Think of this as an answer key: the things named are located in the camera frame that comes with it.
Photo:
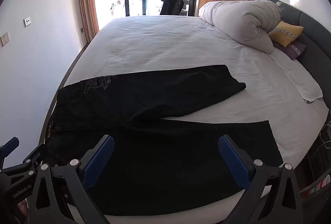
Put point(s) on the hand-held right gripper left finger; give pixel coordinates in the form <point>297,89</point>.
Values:
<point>99,159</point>

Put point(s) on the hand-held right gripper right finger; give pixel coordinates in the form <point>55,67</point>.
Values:
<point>232,162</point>

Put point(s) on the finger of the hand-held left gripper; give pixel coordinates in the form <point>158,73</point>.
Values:
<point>36,156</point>
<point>10,144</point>

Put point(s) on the black pants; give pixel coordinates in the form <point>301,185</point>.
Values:
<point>155,100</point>

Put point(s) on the black mesh basket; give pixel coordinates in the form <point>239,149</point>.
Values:
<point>318,203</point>

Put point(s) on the purple patterned pillow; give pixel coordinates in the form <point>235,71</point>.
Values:
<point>294,49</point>

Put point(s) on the grey padded headboard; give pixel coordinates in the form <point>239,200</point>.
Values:
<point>315,58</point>

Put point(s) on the white sheeted bed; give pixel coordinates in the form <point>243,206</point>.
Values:
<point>168,43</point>

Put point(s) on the yellow patterned pillow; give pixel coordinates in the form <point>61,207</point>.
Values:
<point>285,32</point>

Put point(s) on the rolled white duvet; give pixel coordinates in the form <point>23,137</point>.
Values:
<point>240,20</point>

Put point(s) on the white wall socket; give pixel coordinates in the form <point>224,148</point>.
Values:
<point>27,21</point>
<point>5,38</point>

